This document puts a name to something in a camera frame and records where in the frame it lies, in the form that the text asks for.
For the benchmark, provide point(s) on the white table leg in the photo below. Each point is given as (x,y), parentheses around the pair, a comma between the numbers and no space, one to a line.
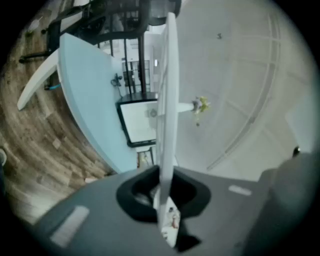
(37,80)

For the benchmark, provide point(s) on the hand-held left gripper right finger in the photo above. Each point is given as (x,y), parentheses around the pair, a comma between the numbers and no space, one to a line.
(225,220)

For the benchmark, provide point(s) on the green artificial plant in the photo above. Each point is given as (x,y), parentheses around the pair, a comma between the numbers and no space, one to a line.
(202,105)

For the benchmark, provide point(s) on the white vase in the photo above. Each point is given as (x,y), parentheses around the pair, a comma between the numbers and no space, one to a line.
(184,107)

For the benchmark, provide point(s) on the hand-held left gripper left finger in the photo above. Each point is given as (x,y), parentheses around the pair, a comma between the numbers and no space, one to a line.
(100,220)

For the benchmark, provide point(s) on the black office chair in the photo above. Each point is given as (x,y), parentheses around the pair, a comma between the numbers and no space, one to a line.
(53,32)

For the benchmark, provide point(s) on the black and white oven box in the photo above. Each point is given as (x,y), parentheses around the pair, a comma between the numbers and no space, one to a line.
(137,120)

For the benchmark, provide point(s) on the white wire grid rack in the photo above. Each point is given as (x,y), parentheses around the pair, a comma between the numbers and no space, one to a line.
(170,100)

